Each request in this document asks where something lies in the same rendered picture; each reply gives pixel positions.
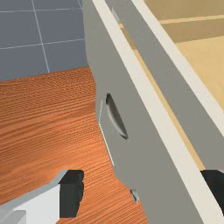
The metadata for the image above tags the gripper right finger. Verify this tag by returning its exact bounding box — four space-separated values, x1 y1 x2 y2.
199 168 224 217

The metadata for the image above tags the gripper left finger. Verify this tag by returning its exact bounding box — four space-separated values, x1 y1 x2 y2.
0 169 86 224

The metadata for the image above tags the pale grey cabinet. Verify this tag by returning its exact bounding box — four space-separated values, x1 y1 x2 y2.
82 0 224 224

